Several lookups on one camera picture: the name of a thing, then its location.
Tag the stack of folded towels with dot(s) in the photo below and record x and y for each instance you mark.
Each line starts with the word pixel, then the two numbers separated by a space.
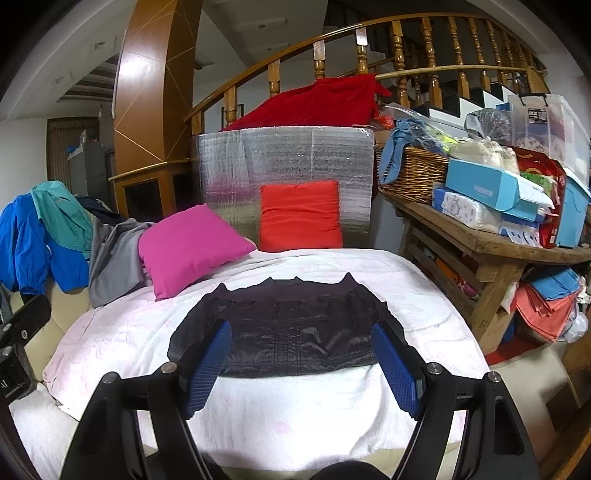
pixel 545 304

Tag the black puffer jacket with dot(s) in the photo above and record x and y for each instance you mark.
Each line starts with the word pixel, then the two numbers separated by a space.
pixel 295 323

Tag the blue jacket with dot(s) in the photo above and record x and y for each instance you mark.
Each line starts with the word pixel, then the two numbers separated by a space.
pixel 23 240

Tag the cream cloth bundle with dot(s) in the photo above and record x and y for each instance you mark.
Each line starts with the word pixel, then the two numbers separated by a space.
pixel 485 154

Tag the light blue cardboard box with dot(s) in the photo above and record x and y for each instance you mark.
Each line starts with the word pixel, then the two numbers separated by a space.
pixel 480 182

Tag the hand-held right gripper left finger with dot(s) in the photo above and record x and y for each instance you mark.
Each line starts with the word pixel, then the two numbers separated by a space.
pixel 207 364

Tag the wooden bench table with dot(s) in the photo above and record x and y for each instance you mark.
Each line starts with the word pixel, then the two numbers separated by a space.
pixel 485 249

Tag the beige sofa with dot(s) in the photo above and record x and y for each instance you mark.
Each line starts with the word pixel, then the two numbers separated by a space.
pixel 69 314

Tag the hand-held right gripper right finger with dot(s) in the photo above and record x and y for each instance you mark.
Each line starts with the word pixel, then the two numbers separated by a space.
pixel 397 364

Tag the dark navy garment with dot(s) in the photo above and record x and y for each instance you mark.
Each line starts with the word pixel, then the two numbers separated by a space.
pixel 101 207

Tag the clear plastic bag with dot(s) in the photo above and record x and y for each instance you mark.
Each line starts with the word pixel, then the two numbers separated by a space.
pixel 489 122

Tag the light blue cloth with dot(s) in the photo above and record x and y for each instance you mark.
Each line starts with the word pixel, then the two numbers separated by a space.
pixel 392 147

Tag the red cloth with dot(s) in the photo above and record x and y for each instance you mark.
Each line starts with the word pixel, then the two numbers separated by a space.
pixel 314 104

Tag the teal jacket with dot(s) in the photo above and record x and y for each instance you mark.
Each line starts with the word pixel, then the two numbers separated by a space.
pixel 60 207

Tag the magenta pillow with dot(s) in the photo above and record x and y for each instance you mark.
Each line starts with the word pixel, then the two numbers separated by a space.
pixel 189 249

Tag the wooden cabinet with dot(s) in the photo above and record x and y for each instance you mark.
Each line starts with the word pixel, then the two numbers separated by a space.
pixel 138 177

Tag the white blanket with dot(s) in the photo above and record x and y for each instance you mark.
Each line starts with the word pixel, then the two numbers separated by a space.
pixel 295 415

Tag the grey refrigerator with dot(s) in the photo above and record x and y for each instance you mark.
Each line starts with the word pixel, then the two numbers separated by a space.
pixel 87 170

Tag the staircase steps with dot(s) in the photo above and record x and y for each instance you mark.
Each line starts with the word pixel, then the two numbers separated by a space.
pixel 461 99

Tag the white plastic bag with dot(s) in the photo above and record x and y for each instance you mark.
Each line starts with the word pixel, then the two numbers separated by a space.
pixel 577 327

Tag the silver insulation panel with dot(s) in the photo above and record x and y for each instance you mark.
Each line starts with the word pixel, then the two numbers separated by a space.
pixel 286 157

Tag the wooden stair railing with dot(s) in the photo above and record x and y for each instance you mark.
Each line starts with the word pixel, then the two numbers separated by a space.
pixel 286 50

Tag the red snack bag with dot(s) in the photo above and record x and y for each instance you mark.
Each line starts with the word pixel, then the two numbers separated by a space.
pixel 551 221

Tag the grey garment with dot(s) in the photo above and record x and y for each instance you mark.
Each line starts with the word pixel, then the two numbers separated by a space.
pixel 115 258

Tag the clear plastic storage box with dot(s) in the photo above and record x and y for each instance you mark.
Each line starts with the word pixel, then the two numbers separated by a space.
pixel 554 138

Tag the wicker basket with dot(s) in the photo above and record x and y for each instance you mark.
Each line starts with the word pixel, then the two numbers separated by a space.
pixel 415 175

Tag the white tissue pack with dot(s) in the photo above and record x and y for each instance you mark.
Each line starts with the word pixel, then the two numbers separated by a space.
pixel 461 207

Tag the red floor mat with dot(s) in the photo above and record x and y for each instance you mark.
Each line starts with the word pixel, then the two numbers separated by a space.
pixel 517 350

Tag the blue plastic bin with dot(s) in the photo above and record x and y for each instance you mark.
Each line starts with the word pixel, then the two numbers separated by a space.
pixel 572 217

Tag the red pillow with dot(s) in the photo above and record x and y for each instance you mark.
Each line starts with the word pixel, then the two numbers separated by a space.
pixel 300 217

